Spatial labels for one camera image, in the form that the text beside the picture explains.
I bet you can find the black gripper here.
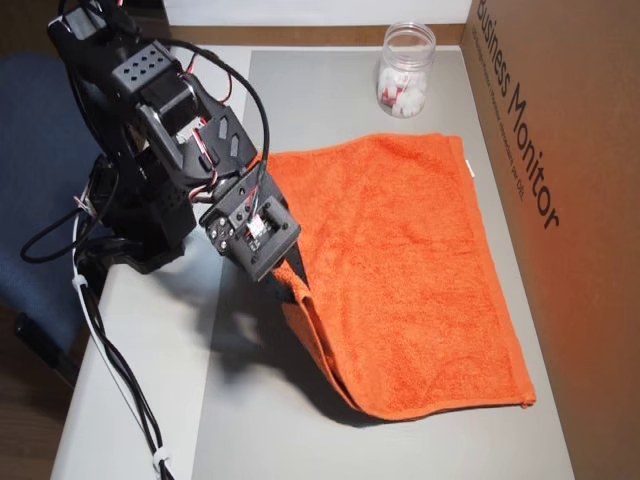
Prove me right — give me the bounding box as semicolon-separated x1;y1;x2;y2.
198;169;311;305

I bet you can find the orange terry towel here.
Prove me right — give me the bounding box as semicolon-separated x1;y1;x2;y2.
257;131;539;421

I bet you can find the grey table mat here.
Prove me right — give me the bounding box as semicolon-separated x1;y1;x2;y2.
192;48;576;480

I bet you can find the red white paper card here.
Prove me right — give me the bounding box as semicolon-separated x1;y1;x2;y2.
378;73;410;110

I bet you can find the brown back board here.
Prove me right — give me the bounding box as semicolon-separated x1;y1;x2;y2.
167;22;471;50

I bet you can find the clear plastic jar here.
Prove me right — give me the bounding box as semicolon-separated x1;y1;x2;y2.
375;20;437;119

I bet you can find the brown cardboard monitor box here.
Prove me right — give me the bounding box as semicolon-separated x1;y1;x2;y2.
462;0;640;480

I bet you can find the blue office chair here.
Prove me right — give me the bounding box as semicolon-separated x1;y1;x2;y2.
0;52;116;361

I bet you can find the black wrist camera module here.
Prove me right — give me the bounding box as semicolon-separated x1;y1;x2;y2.
227;197;302;282

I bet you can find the red white servo wire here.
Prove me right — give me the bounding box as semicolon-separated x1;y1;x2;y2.
189;124;236;204

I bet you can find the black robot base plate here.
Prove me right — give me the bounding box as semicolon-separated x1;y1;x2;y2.
107;219;197;275

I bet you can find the thin white cable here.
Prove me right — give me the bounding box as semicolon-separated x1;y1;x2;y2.
72;214;161;456

